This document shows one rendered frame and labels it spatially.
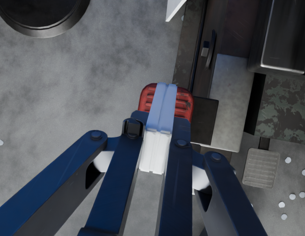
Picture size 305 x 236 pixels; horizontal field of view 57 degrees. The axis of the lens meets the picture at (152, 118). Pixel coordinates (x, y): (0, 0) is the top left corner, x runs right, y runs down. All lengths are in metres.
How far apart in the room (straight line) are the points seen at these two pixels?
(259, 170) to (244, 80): 0.57
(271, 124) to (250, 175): 0.54
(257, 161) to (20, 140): 0.87
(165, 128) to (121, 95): 0.93
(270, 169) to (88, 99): 0.68
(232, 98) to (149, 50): 0.69
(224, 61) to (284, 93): 0.10
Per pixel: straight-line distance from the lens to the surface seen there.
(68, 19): 1.14
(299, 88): 0.46
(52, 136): 1.16
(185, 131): 0.17
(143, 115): 0.18
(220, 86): 0.43
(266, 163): 0.98
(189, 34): 1.07
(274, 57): 0.39
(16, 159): 1.24
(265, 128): 0.45
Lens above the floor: 1.07
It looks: 86 degrees down
